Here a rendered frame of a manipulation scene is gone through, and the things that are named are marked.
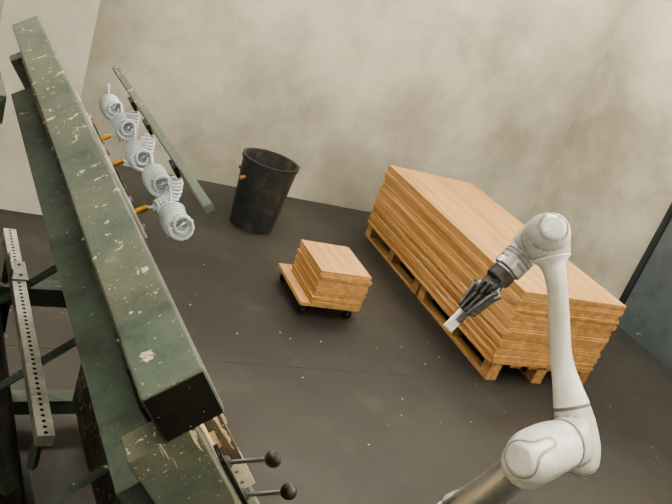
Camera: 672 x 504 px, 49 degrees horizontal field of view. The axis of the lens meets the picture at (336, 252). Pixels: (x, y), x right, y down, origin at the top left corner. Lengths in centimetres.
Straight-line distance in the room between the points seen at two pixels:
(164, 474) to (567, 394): 127
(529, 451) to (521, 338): 374
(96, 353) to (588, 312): 479
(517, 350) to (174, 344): 475
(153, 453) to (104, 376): 37
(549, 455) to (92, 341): 114
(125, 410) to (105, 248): 30
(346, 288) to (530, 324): 138
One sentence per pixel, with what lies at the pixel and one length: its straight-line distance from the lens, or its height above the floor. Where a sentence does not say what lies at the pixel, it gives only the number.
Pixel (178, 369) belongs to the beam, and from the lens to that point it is 111.
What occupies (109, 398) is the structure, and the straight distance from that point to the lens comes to 145.
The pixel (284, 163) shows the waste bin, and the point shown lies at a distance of 683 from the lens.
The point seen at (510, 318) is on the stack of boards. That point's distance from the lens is 553.
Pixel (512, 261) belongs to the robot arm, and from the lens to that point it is 214.
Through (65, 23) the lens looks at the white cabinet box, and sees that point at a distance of 555.
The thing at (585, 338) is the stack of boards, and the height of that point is 45.
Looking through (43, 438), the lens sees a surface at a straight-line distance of 232.
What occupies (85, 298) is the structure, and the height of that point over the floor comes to 165.
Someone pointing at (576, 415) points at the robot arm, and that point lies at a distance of 215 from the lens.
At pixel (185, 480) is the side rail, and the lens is 123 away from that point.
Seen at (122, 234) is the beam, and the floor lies 190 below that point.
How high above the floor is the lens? 251
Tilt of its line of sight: 21 degrees down
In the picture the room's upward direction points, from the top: 20 degrees clockwise
